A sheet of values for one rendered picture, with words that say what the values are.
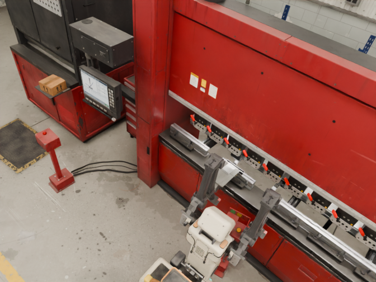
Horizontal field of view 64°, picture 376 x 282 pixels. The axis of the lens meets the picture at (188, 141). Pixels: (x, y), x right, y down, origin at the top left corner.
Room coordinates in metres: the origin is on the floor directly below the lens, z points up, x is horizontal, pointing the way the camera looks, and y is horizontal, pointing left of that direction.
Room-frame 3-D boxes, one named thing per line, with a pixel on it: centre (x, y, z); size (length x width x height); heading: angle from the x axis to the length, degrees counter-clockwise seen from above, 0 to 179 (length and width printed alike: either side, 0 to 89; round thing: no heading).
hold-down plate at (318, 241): (1.25, -1.22, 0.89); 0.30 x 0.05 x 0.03; 53
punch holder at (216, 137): (2.04, -0.27, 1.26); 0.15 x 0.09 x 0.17; 53
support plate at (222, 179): (1.78, -0.36, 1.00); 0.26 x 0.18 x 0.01; 143
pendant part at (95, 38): (2.29, 0.82, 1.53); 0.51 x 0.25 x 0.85; 58
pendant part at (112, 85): (2.19, 0.83, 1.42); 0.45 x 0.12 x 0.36; 58
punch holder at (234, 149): (1.92, -0.43, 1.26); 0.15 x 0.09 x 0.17; 53
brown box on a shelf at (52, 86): (2.68, 1.59, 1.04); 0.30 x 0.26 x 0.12; 57
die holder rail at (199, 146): (2.23, -0.01, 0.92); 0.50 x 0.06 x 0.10; 53
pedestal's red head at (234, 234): (1.42, -0.51, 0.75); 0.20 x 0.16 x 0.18; 66
